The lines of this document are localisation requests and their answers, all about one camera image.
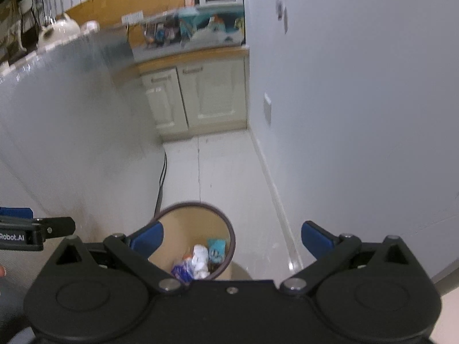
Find blue purple plastic bag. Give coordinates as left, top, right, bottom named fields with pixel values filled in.
left=171, top=259, right=194, bottom=284

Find white tissue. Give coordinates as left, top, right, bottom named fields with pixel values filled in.
left=191, top=245, right=210, bottom=280

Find light blue tissue pack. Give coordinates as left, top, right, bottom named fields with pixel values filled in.
left=207, top=239, right=226, bottom=270

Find round brown trash bin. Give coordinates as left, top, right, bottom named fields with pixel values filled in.
left=149, top=201, right=236, bottom=280

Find cream floor cabinet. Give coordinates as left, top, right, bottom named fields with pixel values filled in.
left=137, top=46, right=249, bottom=141

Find checkered tablecloth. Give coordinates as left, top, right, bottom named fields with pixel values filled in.
left=1, top=15, right=100, bottom=77

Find white cat plush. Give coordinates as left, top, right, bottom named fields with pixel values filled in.
left=37, top=13, right=81, bottom=48

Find black floor cable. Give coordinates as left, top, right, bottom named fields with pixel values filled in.
left=153, top=150, right=168, bottom=219

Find white wall socket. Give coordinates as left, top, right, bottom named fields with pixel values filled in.
left=264, top=93, right=272, bottom=126

